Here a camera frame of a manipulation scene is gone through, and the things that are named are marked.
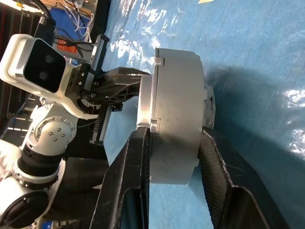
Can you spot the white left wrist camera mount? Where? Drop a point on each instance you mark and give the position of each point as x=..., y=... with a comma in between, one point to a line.
x=14, y=62

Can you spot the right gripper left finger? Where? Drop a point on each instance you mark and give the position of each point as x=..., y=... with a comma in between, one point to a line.
x=124, y=190

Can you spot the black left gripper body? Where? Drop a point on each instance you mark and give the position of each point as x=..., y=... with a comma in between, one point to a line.
x=81, y=83

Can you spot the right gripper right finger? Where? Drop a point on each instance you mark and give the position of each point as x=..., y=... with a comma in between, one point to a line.
x=221, y=190

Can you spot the blue table mat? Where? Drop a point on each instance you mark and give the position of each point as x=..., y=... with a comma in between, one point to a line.
x=238, y=47

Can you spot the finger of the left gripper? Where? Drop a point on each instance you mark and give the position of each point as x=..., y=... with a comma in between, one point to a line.
x=114, y=94
x=124, y=75

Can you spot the orange box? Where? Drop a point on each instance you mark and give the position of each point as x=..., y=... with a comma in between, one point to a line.
x=66, y=48

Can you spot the round metal mechanical part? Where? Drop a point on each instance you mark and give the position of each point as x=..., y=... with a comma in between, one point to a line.
x=181, y=107

